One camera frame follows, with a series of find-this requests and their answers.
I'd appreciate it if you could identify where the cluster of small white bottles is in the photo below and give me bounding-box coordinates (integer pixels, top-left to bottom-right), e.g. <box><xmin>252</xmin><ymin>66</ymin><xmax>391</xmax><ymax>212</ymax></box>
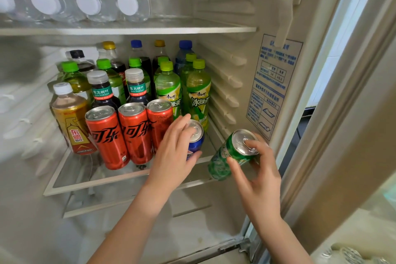
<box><xmin>318</xmin><ymin>245</ymin><xmax>394</xmax><ymax>264</ymax></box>

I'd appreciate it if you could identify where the blue Pepsi can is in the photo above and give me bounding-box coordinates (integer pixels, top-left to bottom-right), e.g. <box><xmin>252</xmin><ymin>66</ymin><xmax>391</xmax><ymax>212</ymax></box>
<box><xmin>185</xmin><ymin>119</ymin><xmax>205</xmax><ymax>161</ymax></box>

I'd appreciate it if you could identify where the person's left forearm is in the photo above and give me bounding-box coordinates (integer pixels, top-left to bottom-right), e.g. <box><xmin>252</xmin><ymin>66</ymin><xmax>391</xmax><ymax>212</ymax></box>
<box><xmin>88</xmin><ymin>186</ymin><xmax>174</xmax><ymax>264</ymax></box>

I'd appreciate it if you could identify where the glass fridge shelf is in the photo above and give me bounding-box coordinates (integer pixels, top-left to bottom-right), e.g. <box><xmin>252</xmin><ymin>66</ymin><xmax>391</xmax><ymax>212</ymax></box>
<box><xmin>0</xmin><ymin>16</ymin><xmax>257</xmax><ymax>37</ymax></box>
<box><xmin>43</xmin><ymin>130</ymin><xmax>226</xmax><ymax>197</ymax></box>

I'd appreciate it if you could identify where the cola bottle yellow cap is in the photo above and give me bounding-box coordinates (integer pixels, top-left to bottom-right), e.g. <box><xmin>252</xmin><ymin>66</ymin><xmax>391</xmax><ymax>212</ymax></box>
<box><xmin>102</xmin><ymin>41</ymin><xmax>128</xmax><ymax>88</ymax></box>
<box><xmin>152</xmin><ymin>40</ymin><xmax>170</xmax><ymax>71</ymax></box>

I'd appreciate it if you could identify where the iced tea bottle black cap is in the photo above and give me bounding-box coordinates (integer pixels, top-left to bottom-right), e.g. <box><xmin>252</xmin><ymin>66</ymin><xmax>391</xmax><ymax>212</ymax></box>
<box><xmin>66</xmin><ymin>49</ymin><xmax>96</xmax><ymax>75</ymax></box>

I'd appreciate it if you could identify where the person's left hand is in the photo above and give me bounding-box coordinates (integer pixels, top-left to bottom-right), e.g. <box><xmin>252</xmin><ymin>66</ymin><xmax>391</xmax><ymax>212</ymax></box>
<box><xmin>144</xmin><ymin>113</ymin><xmax>203</xmax><ymax>199</ymax></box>

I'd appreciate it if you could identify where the person's right forearm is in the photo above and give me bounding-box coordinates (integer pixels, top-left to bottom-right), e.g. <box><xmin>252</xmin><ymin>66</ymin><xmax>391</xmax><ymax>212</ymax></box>
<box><xmin>255</xmin><ymin>211</ymin><xmax>313</xmax><ymax>264</ymax></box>

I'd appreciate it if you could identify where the blue sports drink bottle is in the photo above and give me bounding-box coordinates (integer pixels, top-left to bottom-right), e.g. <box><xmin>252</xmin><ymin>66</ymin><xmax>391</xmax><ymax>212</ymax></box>
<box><xmin>174</xmin><ymin>40</ymin><xmax>195</xmax><ymax>74</ymax></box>

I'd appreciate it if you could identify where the green Sprite can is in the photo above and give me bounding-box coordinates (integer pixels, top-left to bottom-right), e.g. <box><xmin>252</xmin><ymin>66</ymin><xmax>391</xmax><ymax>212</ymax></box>
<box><xmin>207</xmin><ymin>129</ymin><xmax>260</xmax><ymax>181</ymax></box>

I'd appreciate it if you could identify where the person's right hand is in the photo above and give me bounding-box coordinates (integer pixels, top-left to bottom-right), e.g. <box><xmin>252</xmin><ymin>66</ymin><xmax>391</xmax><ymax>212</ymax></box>
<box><xmin>226</xmin><ymin>133</ymin><xmax>282</xmax><ymax>225</ymax></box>

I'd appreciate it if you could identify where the glass crisper cover shelf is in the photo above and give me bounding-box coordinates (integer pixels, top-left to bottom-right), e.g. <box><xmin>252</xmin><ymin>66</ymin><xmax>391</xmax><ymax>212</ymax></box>
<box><xmin>63</xmin><ymin>177</ymin><xmax>217</xmax><ymax>219</ymax></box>

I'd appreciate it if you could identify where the blue instruction sticker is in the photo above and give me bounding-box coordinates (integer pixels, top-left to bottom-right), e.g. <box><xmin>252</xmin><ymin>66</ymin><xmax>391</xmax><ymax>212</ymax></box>
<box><xmin>246</xmin><ymin>34</ymin><xmax>304</xmax><ymax>141</ymax></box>

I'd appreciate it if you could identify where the orange energy drink bottle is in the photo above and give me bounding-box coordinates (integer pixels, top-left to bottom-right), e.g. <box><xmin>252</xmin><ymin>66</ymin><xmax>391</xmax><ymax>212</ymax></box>
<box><xmin>51</xmin><ymin>82</ymin><xmax>98</xmax><ymax>156</ymax></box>

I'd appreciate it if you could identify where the white refrigerator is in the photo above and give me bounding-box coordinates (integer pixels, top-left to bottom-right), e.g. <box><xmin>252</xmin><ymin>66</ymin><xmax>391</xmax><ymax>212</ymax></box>
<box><xmin>0</xmin><ymin>0</ymin><xmax>396</xmax><ymax>264</ymax></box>

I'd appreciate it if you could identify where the cola bottle blue cap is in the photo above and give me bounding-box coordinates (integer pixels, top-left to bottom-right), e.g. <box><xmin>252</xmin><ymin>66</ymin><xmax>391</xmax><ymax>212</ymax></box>
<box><xmin>129</xmin><ymin>40</ymin><xmax>153</xmax><ymax>76</ymax></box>

